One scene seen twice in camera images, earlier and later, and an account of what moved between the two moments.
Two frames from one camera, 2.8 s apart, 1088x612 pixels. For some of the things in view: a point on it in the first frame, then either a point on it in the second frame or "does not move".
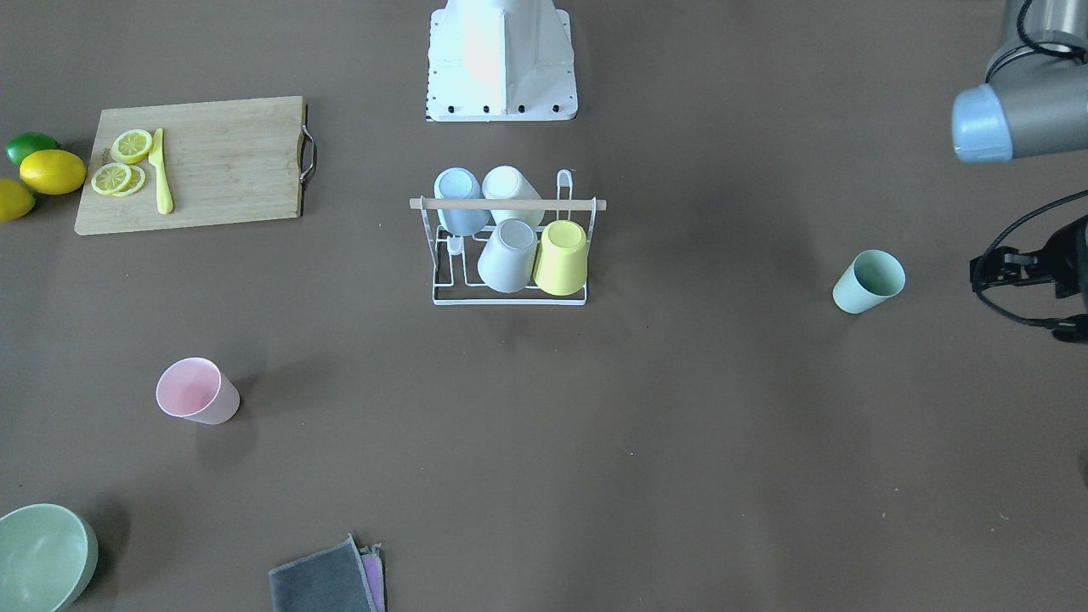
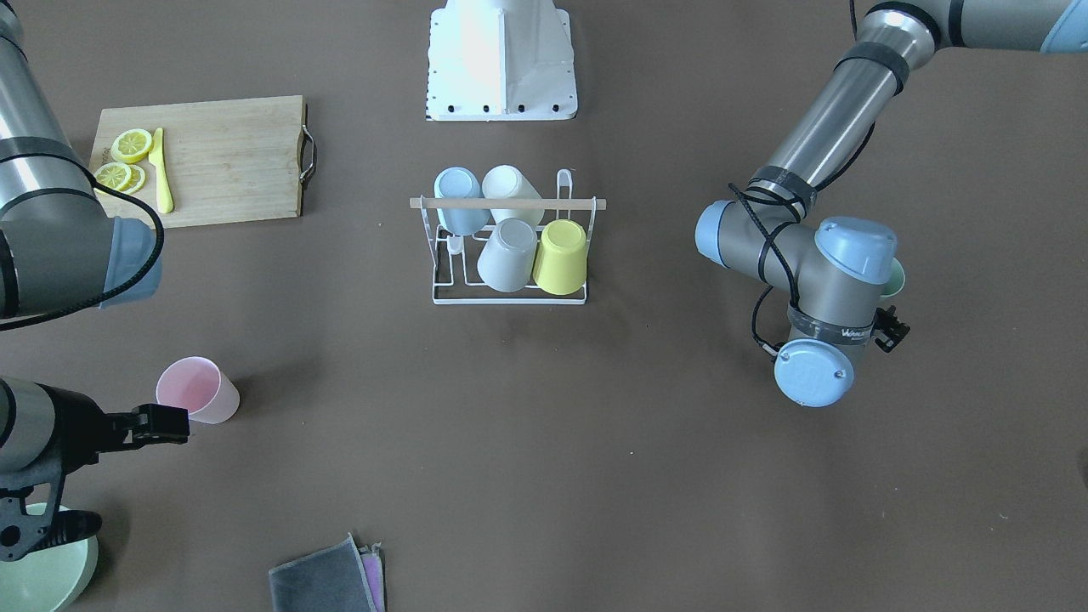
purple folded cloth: x=374 y=565 does not move
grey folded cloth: x=331 y=580 does not move
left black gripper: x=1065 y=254 → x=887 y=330
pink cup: x=195 y=389 does not move
